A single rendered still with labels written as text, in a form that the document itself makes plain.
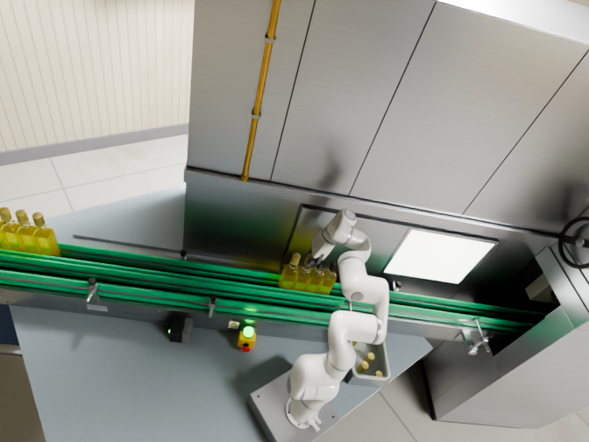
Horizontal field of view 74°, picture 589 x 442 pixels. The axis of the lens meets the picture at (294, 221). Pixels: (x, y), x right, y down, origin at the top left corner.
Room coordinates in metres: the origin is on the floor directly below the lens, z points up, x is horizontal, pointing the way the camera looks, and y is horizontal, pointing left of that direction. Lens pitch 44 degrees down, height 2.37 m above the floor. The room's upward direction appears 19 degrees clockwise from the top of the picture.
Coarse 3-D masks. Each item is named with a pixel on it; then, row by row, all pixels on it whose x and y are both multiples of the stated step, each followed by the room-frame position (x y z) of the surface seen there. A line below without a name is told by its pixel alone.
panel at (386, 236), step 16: (304, 208) 1.17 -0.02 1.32; (320, 208) 1.20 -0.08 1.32; (304, 224) 1.17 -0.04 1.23; (320, 224) 1.19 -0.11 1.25; (368, 224) 1.23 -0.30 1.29; (384, 224) 1.25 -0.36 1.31; (400, 224) 1.27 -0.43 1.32; (416, 224) 1.30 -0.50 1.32; (304, 240) 1.18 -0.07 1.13; (384, 240) 1.26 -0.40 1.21; (400, 240) 1.27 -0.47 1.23; (480, 240) 1.35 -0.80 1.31; (496, 240) 1.37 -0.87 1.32; (288, 256) 1.17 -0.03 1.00; (304, 256) 1.19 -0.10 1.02; (336, 256) 1.22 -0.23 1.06; (384, 256) 1.27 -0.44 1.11; (384, 272) 1.28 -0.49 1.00
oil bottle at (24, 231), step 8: (16, 216) 0.80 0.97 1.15; (24, 216) 0.81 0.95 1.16; (24, 224) 0.81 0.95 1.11; (32, 224) 0.84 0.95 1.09; (16, 232) 0.79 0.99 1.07; (24, 232) 0.79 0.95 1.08; (24, 240) 0.79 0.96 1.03; (32, 240) 0.80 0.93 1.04; (24, 248) 0.79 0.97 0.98; (32, 248) 0.79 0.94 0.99
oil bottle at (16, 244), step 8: (0, 208) 0.81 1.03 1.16; (8, 208) 0.82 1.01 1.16; (0, 216) 0.79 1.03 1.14; (8, 216) 0.80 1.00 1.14; (8, 224) 0.79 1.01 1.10; (16, 224) 0.81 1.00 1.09; (8, 232) 0.78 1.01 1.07; (8, 240) 0.78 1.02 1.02; (16, 240) 0.78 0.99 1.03; (8, 248) 0.77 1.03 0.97; (16, 248) 0.78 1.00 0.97
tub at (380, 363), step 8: (360, 344) 1.00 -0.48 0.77; (368, 344) 1.01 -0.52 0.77; (384, 344) 1.00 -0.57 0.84; (360, 352) 0.96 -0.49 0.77; (368, 352) 0.97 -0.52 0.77; (376, 352) 0.99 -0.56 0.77; (384, 352) 0.96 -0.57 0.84; (360, 360) 0.92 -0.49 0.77; (376, 360) 0.94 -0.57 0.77; (384, 360) 0.92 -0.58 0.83; (352, 368) 0.83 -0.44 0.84; (368, 368) 0.89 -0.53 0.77; (376, 368) 0.91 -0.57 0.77; (384, 368) 0.89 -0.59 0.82; (360, 376) 0.81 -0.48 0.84; (368, 376) 0.82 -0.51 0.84; (376, 376) 0.83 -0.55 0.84; (384, 376) 0.86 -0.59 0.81
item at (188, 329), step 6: (174, 318) 0.79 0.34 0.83; (180, 318) 0.79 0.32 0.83; (186, 318) 0.80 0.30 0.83; (192, 318) 0.81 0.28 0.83; (174, 324) 0.76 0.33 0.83; (180, 324) 0.77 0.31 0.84; (186, 324) 0.78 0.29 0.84; (192, 324) 0.81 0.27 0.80; (174, 330) 0.74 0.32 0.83; (180, 330) 0.75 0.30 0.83; (186, 330) 0.76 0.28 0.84; (174, 336) 0.73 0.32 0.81; (180, 336) 0.73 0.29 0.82; (186, 336) 0.74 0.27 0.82; (180, 342) 0.73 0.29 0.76; (186, 342) 0.74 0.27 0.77
